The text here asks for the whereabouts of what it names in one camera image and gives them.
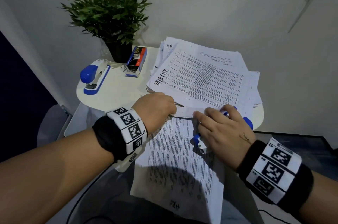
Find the person's right hand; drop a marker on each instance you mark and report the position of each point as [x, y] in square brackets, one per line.
[227, 136]

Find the person's left hand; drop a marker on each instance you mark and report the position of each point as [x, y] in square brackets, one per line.
[155, 110]

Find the blue white stapler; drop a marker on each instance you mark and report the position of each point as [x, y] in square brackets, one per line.
[248, 123]
[88, 73]

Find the printed paper bundle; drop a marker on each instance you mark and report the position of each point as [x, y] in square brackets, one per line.
[171, 157]

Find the blue staples box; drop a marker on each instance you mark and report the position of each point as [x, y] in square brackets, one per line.
[136, 61]

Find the stack of printed papers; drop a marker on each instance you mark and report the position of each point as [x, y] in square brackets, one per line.
[206, 78]

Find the person's left forearm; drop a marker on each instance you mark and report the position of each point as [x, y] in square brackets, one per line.
[47, 179]

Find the person's grey trousers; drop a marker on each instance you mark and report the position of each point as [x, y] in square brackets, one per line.
[111, 205]

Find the grey round stool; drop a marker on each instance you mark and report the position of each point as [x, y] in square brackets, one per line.
[50, 126]

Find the green potted plant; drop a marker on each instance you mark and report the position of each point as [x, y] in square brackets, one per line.
[108, 7]

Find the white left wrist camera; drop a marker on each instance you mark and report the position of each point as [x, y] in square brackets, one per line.
[126, 161]

